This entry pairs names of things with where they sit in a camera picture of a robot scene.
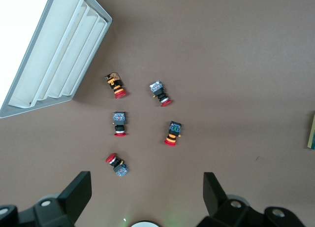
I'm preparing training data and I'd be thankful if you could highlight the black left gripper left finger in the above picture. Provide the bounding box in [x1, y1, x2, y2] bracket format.
[0, 171, 93, 227]

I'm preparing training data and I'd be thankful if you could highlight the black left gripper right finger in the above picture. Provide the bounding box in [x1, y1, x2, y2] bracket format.
[196, 172, 306, 227]

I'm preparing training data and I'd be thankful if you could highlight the green load switch cream lever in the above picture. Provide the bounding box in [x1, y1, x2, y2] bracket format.
[307, 110, 315, 149]

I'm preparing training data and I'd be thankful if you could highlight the red button blue contact block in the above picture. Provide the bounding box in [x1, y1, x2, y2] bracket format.
[105, 153, 129, 178]
[149, 80, 171, 107]
[112, 111, 128, 137]

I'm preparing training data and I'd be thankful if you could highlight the red button black green block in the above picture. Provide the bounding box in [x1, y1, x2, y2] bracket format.
[164, 121, 183, 147]

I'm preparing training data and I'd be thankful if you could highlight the red button orange contact block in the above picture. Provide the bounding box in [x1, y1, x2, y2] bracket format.
[104, 72, 126, 99]

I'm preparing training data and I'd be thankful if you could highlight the brown table cover mat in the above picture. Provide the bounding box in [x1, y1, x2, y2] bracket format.
[0, 0, 315, 227]

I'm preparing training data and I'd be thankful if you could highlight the white grey compartment rack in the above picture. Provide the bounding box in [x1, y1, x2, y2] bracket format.
[0, 0, 113, 119]

